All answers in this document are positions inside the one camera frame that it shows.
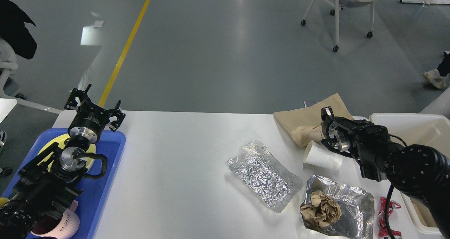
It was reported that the white side table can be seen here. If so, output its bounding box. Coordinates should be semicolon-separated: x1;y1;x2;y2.
0;98;17;123

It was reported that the blue plastic tray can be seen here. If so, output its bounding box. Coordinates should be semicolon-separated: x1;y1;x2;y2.
1;128;126;239

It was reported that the foil wrapper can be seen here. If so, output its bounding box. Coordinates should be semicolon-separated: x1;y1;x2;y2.
303;175;375;239

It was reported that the black jacket on chair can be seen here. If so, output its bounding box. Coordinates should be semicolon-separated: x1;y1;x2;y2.
0;0;38;60

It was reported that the person in dark trousers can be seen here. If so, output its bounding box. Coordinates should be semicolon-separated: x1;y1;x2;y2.
423;51;450;90

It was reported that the yellow plastic plate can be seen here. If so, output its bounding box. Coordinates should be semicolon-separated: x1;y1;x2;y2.
38;134;97;170

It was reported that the pink mug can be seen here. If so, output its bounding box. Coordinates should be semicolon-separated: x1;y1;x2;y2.
31;200;80;239

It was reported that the white plastic bin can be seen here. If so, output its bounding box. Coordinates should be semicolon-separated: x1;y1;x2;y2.
369;113;450;239

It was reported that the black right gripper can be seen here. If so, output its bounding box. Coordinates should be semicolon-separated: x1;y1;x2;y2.
320;106;354;151

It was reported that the silver foil bag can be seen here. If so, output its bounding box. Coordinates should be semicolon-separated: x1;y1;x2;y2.
226;140;304;213

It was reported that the floor socket plate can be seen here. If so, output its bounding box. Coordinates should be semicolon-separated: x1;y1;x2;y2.
304;100;319;108

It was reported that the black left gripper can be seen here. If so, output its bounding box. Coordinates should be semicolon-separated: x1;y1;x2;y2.
64;84;126;143

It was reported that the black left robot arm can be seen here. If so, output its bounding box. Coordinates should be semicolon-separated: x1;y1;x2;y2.
1;85;126;239

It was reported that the blue mug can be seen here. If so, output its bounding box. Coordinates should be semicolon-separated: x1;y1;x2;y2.
0;197;9;208

